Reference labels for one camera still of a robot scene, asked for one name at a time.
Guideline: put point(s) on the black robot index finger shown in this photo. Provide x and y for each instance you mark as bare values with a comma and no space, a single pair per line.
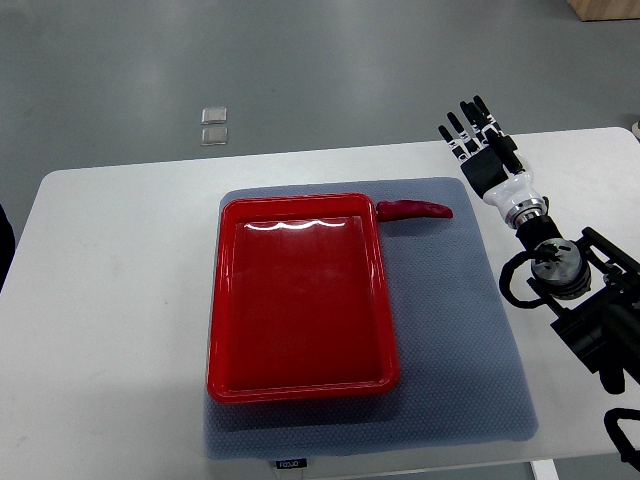
485,120

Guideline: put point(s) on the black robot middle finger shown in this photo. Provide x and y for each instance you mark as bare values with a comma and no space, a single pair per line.
471,113

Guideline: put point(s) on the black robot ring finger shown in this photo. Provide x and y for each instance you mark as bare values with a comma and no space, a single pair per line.
466,141

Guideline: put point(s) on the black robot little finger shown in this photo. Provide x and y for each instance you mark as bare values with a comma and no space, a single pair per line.
456,148

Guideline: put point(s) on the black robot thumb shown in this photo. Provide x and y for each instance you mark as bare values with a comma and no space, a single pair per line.
504,147

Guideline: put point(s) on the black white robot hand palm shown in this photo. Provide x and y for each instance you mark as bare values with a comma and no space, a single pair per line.
512,195

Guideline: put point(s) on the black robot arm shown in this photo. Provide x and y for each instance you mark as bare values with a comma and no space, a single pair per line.
590,284

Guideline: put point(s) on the red chili pepper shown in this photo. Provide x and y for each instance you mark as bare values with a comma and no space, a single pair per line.
388,211

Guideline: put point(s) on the red plastic tray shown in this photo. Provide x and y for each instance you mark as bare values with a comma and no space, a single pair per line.
301,308

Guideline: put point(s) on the wooden furniture corner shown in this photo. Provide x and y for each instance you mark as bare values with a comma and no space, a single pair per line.
605,10

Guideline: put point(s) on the grey textured mat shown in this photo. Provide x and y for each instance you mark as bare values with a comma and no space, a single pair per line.
461,376

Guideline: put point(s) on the lower metal floor plate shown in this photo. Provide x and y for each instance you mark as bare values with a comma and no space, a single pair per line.
216,135

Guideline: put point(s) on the metal floor plate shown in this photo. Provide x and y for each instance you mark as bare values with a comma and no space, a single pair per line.
216,135
214,115

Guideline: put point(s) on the upper metal floor plate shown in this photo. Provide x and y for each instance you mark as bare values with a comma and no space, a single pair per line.
214,115

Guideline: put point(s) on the dark object at left edge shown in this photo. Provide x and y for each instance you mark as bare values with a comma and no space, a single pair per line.
7,245

